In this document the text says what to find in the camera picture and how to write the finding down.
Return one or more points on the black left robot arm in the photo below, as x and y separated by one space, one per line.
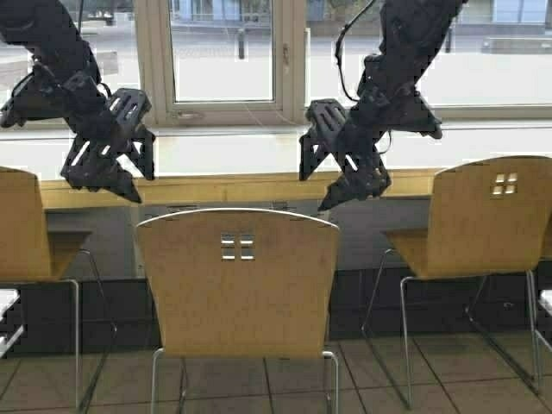
46 29

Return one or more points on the white window frame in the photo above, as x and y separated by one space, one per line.
495 62

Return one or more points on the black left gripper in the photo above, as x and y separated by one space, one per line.
99 123

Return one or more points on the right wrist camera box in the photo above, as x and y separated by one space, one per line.
411 113

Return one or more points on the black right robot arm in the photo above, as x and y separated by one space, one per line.
388 100

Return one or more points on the left base platform edge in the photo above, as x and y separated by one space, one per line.
12 325

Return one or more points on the long wooden counter table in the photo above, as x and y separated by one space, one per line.
239 165

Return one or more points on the black bollard outside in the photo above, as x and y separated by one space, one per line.
241 43

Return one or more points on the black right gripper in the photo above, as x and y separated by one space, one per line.
351 136

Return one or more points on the right base platform edge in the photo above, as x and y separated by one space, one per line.
544 312

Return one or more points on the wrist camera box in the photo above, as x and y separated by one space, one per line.
38 96
411 113

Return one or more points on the base platform edge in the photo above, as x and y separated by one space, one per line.
12 325
544 312

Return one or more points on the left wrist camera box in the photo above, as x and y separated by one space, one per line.
38 96

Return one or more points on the wooden chair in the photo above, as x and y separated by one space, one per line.
32 254
234 283
488 217

